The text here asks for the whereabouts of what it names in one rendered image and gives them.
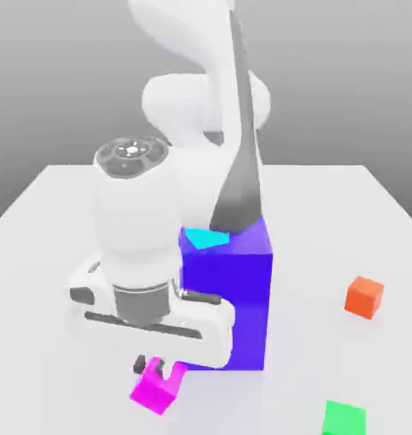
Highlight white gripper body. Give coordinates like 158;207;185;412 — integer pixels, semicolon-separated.
64;296;236;370

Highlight small magenta cube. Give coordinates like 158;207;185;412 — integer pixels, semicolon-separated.
129;355;189;416

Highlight small cyan cube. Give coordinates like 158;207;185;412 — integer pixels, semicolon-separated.
184;228;231;251

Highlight small orange cube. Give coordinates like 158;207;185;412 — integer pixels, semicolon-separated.
343;275;386;321

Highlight small green cube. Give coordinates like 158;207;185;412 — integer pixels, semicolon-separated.
321;399;367;435

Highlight large blue box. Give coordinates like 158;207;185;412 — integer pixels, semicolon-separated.
178;217;274;372

